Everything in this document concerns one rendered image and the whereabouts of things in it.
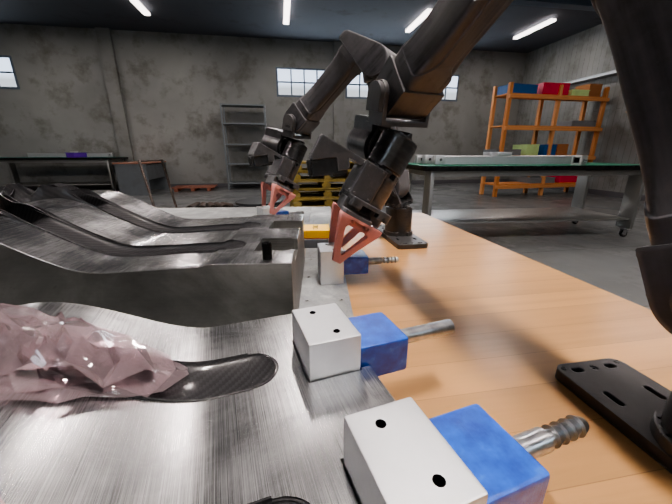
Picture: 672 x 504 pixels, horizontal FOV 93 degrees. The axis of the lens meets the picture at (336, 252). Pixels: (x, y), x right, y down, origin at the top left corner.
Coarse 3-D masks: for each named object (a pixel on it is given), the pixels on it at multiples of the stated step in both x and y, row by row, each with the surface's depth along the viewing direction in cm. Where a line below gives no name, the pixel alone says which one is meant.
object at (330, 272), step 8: (320, 248) 49; (328, 248) 49; (320, 256) 47; (328, 256) 48; (352, 256) 49; (360, 256) 49; (320, 264) 48; (328, 264) 48; (336, 264) 48; (344, 264) 49; (352, 264) 49; (360, 264) 49; (368, 264) 51; (320, 272) 48; (328, 272) 48; (336, 272) 49; (344, 272) 49; (352, 272) 49; (360, 272) 50; (320, 280) 49; (328, 280) 49; (336, 280) 49
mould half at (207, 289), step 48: (96, 192) 51; (0, 240) 30; (48, 240) 34; (144, 240) 42; (192, 240) 42; (240, 240) 40; (0, 288) 31; (48, 288) 31; (96, 288) 32; (144, 288) 32; (192, 288) 32; (240, 288) 32; (288, 288) 33
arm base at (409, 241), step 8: (392, 208) 73; (400, 208) 73; (408, 208) 72; (392, 216) 73; (400, 216) 72; (408, 216) 73; (384, 224) 86; (392, 224) 74; (400, 224) 73; (408, 224) 74; (384, 232) 77; (392, 232) 74; (400, 232) 74; (408, 232) 74; (392, 240) 70; (400, 240) 70; (408, 240) 70; (416, 240) 70; (400, 248) 67; (408, 248) 68; (416, 248) 68
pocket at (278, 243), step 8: (264, 240) 41; (272, 240) 41; (280, 240) 41; (288, 240) 41; (296, 240) 41; (256, 248) 37; (272, 248) 41; (280, 248) 41; (288, 248) 41; (296, 248) 41
